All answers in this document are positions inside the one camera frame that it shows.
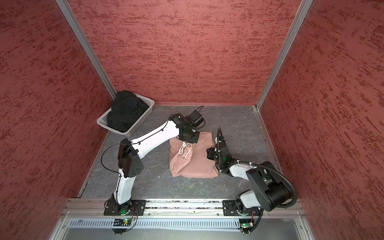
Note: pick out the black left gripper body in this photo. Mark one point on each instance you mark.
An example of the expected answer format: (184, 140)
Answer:
(191, 136)

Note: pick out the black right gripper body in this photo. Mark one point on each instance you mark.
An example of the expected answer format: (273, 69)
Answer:
(213, 155)

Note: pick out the pink shorts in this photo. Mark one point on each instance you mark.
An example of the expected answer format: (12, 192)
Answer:
(190, 160)

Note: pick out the black shorts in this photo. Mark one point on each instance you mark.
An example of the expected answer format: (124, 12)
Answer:
(126, 109)

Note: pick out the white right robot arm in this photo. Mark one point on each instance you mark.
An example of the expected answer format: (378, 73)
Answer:
(269, 188)

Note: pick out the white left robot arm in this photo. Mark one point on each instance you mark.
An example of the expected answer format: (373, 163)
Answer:
(131, 152)

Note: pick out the right circuit board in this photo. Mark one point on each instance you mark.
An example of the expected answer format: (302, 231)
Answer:
(246, 225)

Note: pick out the circuit board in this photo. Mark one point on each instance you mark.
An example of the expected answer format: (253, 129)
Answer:
(122, 223)
(246, 225)

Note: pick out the white plastic laundry basket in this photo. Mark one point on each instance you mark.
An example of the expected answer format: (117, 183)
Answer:
(102, 120)

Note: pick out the left circuit board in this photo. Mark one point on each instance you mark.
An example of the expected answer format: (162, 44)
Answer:
(122, 223)

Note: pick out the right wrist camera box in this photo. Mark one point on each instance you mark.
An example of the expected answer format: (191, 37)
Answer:
(220, 143)

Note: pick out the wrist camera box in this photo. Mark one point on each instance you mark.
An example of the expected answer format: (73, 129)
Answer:
(220, 143)
(196, 120)

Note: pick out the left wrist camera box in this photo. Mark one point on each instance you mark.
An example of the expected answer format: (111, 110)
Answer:
(196, 120)

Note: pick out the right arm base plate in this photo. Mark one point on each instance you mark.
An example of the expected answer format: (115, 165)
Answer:
(237, 208)

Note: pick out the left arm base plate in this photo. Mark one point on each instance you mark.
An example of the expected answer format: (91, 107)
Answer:
(132, 207)

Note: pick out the white slotted cable duct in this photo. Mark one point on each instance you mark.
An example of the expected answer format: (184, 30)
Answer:
(168, 224)

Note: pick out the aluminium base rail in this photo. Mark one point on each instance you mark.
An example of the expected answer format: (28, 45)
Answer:
(155, 208)

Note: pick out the right aluminium corner post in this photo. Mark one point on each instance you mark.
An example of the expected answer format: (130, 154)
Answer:
(289, 39)

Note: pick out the aluminium corner post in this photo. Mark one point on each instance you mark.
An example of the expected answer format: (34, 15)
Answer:
(80, 35)
(289, 39)

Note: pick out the left aluminium corner post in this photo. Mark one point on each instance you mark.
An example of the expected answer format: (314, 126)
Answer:
(80, 35)

